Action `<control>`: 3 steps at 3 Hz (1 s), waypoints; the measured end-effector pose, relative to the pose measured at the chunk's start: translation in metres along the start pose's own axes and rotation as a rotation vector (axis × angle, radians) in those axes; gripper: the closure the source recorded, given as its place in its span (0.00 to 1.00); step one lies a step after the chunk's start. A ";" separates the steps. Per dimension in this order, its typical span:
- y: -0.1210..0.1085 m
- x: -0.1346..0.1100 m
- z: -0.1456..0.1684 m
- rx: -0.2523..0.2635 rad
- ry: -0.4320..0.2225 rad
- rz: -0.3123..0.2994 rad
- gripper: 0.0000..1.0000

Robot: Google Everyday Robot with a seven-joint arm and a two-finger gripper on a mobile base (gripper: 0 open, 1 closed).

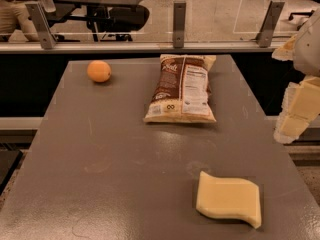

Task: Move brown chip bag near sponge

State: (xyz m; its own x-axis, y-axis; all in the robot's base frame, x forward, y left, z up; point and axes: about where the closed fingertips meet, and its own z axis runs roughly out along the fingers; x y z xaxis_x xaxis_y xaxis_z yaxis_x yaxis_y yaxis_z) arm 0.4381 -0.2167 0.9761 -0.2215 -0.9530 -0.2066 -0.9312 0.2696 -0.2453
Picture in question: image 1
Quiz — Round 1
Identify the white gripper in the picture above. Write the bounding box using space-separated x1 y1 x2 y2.
272 9 320 144

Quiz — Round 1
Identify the brown chip bag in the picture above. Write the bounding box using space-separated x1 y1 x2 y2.
144 54 216 123

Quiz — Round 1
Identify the yellow sponge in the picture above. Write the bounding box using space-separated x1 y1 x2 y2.
196 171 262 229

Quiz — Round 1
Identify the black office chair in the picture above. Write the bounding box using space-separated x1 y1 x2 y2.
87 5 150 41

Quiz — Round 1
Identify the orange fruit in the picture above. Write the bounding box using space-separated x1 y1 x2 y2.
87 60 111 83

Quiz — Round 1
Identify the dark background desk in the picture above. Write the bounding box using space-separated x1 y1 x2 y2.
56 0 143 40

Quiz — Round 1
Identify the seated person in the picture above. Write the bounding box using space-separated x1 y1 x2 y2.
0 0 39 42

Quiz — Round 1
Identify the right metal glass bracket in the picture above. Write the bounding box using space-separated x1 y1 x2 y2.
256 1 284 48

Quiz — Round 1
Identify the metal glass bracket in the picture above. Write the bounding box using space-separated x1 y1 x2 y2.
26 2 56 49
172 1 186 48
256 1 284 48

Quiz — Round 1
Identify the middle metal glass bracket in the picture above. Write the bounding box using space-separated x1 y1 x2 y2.
172 1 186 48

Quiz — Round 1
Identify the left metal glass bracket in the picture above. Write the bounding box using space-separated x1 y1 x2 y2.
26 2 56 49

